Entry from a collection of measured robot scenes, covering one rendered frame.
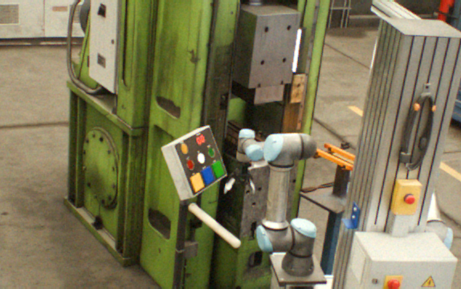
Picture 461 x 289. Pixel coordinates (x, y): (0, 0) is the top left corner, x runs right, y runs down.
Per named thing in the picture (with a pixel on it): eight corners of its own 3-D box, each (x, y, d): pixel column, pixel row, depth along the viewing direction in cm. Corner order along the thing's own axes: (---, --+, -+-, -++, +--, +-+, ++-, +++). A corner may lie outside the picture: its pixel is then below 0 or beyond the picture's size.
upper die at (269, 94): (282, 99, 415) (284, 83, 411) (254, 104, 404) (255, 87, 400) (238, 76, 446) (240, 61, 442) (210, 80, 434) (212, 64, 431)
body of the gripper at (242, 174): (235, 185, 367) (238, 163, 363) (232, 177, 375) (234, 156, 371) (250, 185, 369) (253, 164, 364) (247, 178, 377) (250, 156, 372)
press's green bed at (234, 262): (279, 289, 468) (289, 224, 450) (230, 306, 447) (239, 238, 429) (229, 247, 508) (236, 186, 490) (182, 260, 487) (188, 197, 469)
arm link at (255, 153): (271, 147, 351) (263, 137, 361) (249, 147, 348) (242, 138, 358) (269, 161, 355) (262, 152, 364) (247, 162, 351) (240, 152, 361)
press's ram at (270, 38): (303, 81, 419) (313, 11, 403) (248, 88, 397) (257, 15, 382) (258, 59, 449) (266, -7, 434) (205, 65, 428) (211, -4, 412)
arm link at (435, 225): (417, 256, 345) (401, 163, 380) (448, 258, 346) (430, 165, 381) (425, 242, 336) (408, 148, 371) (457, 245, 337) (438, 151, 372)
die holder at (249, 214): (290, 224, 450) (299, 157, 432) (239, 238, 428) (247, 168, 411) (236, 185, 491) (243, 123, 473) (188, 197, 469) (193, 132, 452)
